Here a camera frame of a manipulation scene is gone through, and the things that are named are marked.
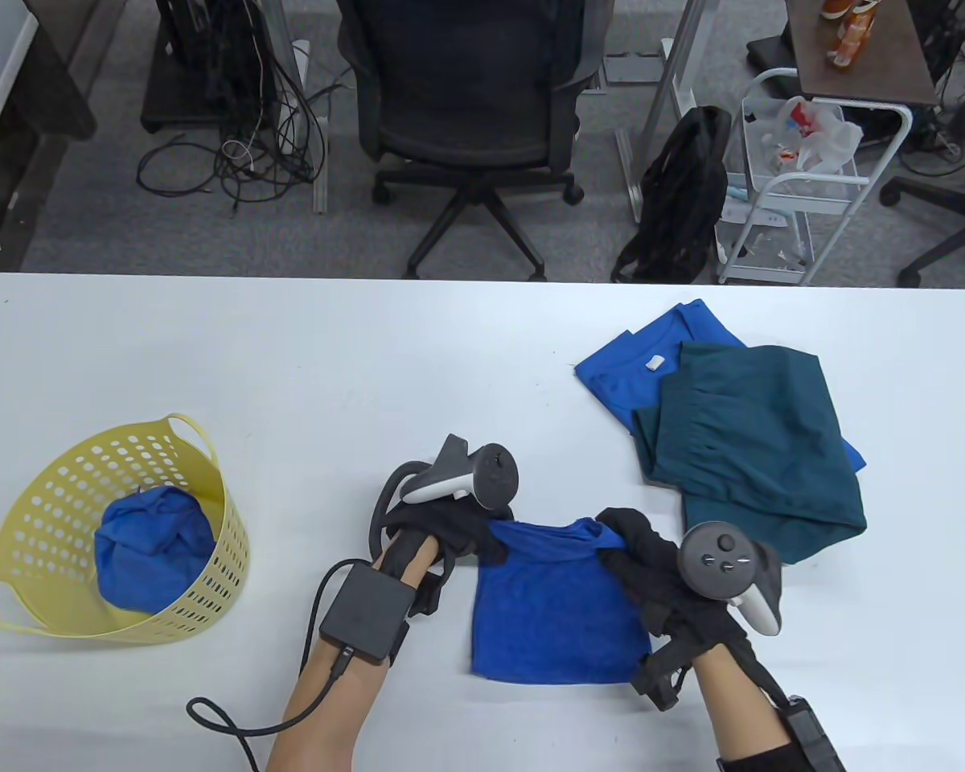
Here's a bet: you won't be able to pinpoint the grey desk foot plate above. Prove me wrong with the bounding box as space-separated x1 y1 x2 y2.
603 52 665 86

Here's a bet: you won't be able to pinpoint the black swivel chair base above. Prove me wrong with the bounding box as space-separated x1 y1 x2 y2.
881 76 965 289

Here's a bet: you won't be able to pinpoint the person's left hand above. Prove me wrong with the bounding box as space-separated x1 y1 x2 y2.
382 497 517 565

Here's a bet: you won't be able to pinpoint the yellow perforated laundry basket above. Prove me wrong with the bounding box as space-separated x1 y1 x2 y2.
0 414 250 647

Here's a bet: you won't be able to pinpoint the blue towel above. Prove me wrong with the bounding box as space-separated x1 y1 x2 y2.
470 519 654 686
94 485 216 616

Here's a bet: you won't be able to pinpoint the teal shorts clothes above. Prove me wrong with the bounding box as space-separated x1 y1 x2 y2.
634 343 867 565

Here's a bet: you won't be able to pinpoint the black box wrist camera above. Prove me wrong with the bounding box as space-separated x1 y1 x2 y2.
319 561 417 664

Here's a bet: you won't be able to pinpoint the white metal utility cart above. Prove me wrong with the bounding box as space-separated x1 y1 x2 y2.
716 68 914 286

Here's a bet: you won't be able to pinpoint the white plastic bag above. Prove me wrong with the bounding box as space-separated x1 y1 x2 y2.
744 95 863 174

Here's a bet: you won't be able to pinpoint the black strapped wrist camera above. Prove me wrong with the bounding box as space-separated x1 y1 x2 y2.
716 698 849 772

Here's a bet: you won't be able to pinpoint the person's left forearm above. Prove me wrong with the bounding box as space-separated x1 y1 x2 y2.
265 537 443 772

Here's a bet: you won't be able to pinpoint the grey white handheld controller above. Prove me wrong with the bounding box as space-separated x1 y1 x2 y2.
368 434 522 581
678 523 783 636

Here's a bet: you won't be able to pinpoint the black computer cabinet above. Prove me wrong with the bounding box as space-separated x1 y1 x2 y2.
141 0 278 133

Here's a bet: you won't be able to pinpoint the brown side table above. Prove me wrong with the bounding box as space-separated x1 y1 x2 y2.
784 0 938 107

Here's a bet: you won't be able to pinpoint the black glove bracket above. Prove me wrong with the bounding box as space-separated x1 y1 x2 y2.
631 639 698 712
406 563 453 620

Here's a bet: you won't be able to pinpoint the white desk leg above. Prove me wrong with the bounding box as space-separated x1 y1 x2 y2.
292 40 332 214

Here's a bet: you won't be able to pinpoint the black mesh office chair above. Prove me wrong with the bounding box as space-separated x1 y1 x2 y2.
336 0 608 282

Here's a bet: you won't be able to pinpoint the person's right forearm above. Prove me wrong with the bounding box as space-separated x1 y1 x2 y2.
692 643 799 772

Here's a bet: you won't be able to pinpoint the black backpack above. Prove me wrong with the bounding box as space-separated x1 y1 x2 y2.
611 105 733 284

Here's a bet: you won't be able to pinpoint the person's right hand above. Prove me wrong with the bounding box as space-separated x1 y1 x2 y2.
595 507 753 662

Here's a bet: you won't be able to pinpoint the tangled black cable bundle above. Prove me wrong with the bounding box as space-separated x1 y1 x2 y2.
137 0 332 214

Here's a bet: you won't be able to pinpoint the silver metal desk leg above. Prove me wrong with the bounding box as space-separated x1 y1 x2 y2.
615 0 707 222

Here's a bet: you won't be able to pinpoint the dark wooden desk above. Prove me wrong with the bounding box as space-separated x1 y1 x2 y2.
0 0 97 270

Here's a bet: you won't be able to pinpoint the blue t-shirt clothes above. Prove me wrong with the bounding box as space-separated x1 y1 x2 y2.
573 299 867 475

